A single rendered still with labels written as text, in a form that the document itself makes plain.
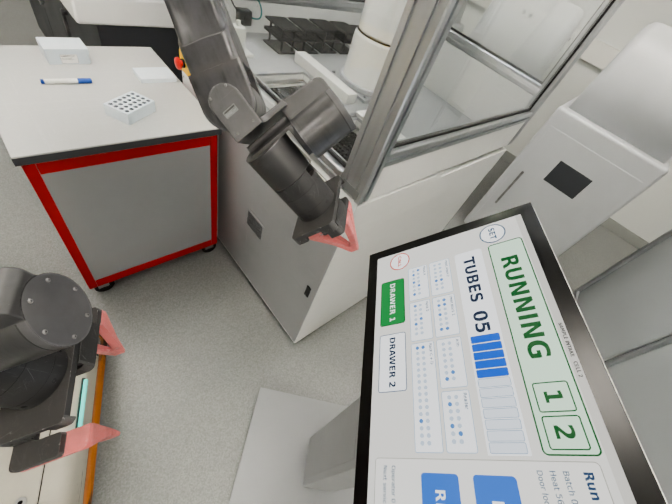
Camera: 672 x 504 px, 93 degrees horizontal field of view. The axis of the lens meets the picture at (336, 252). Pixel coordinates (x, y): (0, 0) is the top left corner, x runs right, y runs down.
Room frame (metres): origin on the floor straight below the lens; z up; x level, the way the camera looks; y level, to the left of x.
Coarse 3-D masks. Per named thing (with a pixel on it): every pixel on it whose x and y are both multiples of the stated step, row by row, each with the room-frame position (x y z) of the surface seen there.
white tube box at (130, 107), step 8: (120, 96) 0.83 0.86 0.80; (128, 96) 0.85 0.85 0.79; (136, 96) 0.87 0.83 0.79; (144, 96) 0.88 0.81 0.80; (104, 104) 0.76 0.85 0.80; (112, 104) 0.78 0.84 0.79; (120, 104) 0.80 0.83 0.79; (128, 104) 0.81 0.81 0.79; (136, 104) 0.82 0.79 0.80; (144, 104) 0.84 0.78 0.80; (152, 104) 0.87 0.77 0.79; (112, 112) 0.76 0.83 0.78; (120, 112) 0.76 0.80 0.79; (128, 112) 0.77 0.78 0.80; (136, 112) 0.80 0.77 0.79; (144, 112) 0.83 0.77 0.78; (152, 112) 0.87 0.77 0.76; (120, 120) 0.76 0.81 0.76; (128, 120) 0.76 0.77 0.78; (136, 120) 0.79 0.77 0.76
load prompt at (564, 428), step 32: (512, 256) 0.41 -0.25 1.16; (512, 288) 0.35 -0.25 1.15; (512, 320) 0.30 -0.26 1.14; (544, 320) 0.30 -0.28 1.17; (544, 352) 0.26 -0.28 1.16; (544, 384) 0.22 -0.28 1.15; (576, 384) 0.22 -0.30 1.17; (544, 416) 0.18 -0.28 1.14; (576, 416) 0.19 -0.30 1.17; (544, 448) 0.15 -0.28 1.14; (576, 448) 0.16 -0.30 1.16
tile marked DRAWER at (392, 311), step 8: (392, 280) 0.40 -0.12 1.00; (400, 280) 0.40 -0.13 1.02; (384, 288) 0.38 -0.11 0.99; (392, 288) 0.38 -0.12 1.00; (400, 288) 0.38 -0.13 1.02; (384, 296) 0.37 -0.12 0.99; (392, 296) 0.36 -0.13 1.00; (400, 296) 0.36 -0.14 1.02; (384, 304) 0.35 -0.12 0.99; (392, 304) 0.35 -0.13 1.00; (400, 304) 0.35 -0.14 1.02; (384, 312) 0.33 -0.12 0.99; (392, 312) 0.33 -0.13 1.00; (400, 312) 0.33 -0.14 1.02; (384, 320) 0.32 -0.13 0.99; (392, 320) 0.32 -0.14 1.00; (400, 320) 0.32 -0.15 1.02
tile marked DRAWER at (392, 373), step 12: (384, 336) 0.29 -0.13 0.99; (396, 336) 0.29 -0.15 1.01; (384, 348) 0.27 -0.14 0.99; (396, 348) 0.27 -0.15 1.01; (384, 360) 0.25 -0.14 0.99; (396, 360) 0.25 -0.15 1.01; (384, 372) 0.23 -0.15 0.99; (396, 372) 0.23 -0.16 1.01; (384, 384) 0.21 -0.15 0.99; (396, 384) 0.21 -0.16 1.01
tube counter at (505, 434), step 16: (480, 320) 0.30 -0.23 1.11; (496, 320) 0.30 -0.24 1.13; (480, 336) 0.28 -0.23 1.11; (496, 336) 0.28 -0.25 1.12; (480, 352) 0.26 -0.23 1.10; (496, 352) 0.26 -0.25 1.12; (480, 368) 0.24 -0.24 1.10; (496, 368) 0.24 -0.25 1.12; (480, 384) 0.22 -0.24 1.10; (496, 384) 0.22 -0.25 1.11; (512, 384) 0.22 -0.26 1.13; (480, 400) 0.20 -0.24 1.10; (496, 400) 0.20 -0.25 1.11; (512, 400) 0.20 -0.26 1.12; (496, 416) 0.18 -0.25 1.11; (512, 416) 0.18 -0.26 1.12; (496, 432) 0.16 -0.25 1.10; (512, 432) 0.16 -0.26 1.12; (496, 448) 0.15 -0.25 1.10; (512, 448) 0.15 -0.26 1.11; (528, 448) 0.15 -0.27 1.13
